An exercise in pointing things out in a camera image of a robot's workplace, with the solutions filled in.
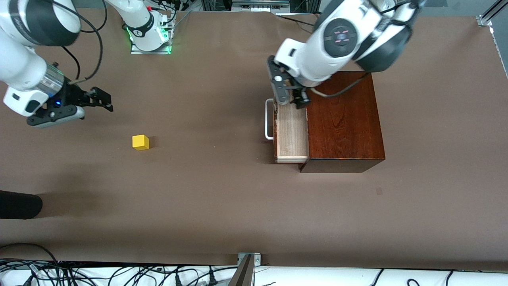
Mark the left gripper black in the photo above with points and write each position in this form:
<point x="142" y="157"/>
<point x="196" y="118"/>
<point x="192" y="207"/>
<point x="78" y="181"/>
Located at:
<point x="300" y="96"/>

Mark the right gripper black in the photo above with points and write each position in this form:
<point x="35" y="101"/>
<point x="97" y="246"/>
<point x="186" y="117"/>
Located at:
<point x="75" y="97"/>

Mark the light wood drawer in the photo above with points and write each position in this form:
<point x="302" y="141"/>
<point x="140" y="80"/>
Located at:
<point x="291" y="135"/>

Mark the yellow cube block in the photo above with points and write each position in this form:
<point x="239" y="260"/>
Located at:
<point x="140" y="142"/>

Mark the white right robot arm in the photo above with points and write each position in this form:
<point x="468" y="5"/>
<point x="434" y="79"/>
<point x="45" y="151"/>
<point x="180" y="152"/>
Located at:
<point x="20" y="63"/>

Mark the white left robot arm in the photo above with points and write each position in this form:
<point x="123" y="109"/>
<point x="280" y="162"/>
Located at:
<point x="317" y="51"/>

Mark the dark red wooden cabinet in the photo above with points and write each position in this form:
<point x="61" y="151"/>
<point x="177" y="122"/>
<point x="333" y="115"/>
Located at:
<point x="345" y="119"/>

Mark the black ribbed cylinder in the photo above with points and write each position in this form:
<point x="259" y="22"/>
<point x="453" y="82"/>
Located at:
<point x="20" y="204"/>

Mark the brown table cover sheet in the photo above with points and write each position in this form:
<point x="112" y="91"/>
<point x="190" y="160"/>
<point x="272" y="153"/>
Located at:
<point x="198" y="190"/>

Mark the white sheet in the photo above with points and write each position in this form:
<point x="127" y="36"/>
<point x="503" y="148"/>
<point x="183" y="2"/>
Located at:
<point x="317" y="278"/>

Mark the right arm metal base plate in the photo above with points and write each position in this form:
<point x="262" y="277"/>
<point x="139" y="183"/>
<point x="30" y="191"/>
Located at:
<point x="151" y="51"/>

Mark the silver metal corner bracket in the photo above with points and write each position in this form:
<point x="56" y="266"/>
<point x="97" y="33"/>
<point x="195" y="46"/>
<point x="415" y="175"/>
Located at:
<point x="256" y="259"/>

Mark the dark aluminium frame strut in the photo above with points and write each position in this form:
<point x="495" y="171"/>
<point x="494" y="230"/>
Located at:
<point x="242" y="276"/>

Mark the silver aluminium frame profile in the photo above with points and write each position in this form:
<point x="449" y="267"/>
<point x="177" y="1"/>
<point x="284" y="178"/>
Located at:
<point x="494" y="10"/>

